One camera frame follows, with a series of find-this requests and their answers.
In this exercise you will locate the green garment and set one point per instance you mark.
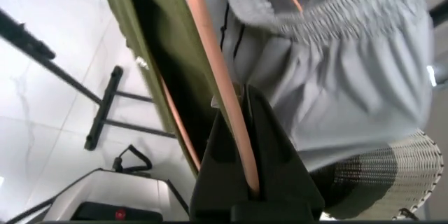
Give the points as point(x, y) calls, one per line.
point(164, 24)

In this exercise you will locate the black clothes rack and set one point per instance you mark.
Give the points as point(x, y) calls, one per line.
point(104, 105)

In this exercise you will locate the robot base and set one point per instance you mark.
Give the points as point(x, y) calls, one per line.
point(105, 189)

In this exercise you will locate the white laundry basket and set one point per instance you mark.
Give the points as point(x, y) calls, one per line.
point(402, 168)

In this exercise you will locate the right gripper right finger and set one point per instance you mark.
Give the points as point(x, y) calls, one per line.
point(280, 175)

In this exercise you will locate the pale grey shorts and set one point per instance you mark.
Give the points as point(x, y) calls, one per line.
point(350, 94)

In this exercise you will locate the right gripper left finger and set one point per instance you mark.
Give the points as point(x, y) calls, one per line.
point(217, 182)

